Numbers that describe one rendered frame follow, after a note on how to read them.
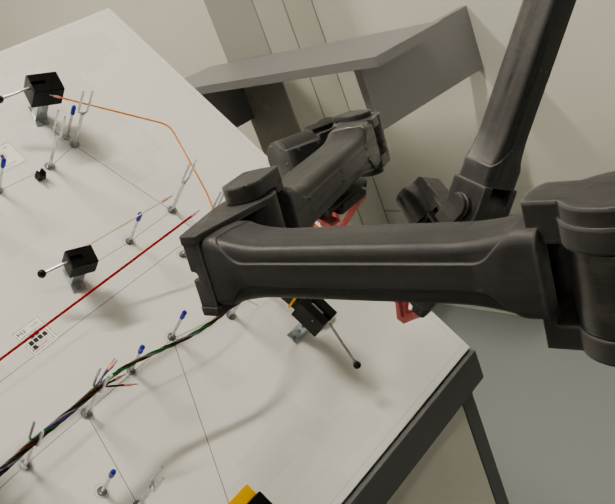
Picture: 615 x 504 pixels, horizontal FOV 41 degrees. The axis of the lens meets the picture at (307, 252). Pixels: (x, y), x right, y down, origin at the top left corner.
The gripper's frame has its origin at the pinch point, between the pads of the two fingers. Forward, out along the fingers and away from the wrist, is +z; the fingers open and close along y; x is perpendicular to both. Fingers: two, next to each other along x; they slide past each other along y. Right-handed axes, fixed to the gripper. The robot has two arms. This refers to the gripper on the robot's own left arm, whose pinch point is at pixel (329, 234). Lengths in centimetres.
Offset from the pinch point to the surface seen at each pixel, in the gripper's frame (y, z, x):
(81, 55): -11, -6, -67
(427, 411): -5.5, 34.6, 19.0
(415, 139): -170, 94, -71
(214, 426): 25.8, 23.9, -3.2
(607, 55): -157, 32, -4
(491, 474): -21, 63, 29
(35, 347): 37.4, 11.9, -28.2
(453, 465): -11, 53, 24
